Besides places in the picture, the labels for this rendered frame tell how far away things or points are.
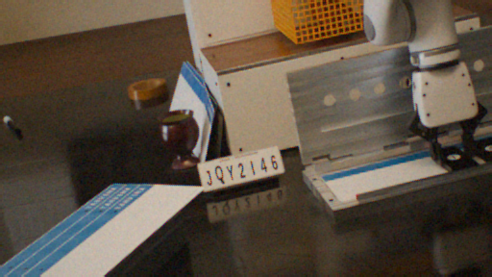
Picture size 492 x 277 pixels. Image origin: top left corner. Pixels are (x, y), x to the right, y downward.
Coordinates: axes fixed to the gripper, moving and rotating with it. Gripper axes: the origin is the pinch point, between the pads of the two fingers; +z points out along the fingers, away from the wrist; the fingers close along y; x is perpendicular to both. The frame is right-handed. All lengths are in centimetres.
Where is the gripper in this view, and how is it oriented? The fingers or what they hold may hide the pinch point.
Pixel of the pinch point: (453, 150)
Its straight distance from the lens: 172.4
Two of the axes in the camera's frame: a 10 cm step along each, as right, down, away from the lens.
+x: -1.6, -1.0, 9.8
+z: 2.1, 9.7, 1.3
